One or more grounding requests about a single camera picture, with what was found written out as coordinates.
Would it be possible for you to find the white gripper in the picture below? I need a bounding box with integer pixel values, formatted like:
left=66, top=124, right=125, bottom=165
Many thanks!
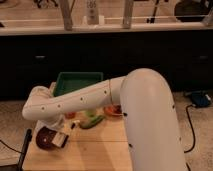
left=38, top=115, right=76, bottom=131

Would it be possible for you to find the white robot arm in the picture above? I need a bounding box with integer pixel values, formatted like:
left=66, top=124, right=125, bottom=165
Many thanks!
left=22, top=68, right=188, bottom=171

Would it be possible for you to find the dark purple bowl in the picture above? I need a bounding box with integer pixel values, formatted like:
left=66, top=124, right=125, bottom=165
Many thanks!
left=35, top=126, right=69, bottom=150

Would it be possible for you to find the orange tomato toy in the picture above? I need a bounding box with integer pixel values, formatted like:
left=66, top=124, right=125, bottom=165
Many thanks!
left=65, top=112, right=76, bottom=119

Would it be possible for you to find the green cucumber toy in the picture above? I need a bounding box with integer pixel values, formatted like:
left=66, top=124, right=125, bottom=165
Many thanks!
left=79, top=115, right=104, bottom=129

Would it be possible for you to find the light green toy vegetable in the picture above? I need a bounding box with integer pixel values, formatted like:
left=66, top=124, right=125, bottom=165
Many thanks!
left=85, top=110, right=95, bottom=118

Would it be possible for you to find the green plastic tray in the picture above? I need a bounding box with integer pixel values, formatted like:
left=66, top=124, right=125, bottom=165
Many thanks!
left=53, top=72, right=103, bottom=97

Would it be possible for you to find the red orange toy food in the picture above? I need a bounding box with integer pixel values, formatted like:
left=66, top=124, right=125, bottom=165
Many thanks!
left=103, top=105, right=122, bottom=116

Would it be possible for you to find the dark cabinet front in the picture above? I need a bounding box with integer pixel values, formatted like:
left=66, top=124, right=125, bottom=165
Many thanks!
left=0, top=30, right=213, bottom=100

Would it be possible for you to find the wooden chair leg left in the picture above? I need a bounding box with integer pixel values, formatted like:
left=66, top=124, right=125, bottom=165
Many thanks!
left=59, top=0, right=73, bottom=31

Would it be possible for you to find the wooden chair leg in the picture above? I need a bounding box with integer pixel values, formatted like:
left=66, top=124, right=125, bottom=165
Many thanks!
left=59, top=0, right=73, bottom=31
left=122, top=0, right=134, bottom=29

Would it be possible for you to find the blue black floor device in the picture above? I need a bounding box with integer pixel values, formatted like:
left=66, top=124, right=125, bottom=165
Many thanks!
left=190, top=92, right=211, bottom=108

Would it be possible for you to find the wooden chair leg right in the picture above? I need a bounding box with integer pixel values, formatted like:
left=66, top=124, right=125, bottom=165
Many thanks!
left=122, top=0, right=134, bottom=29

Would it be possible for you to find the black floor cable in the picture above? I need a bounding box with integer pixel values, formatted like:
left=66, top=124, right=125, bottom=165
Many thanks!
left=183, top=104, right=198, bottom=154

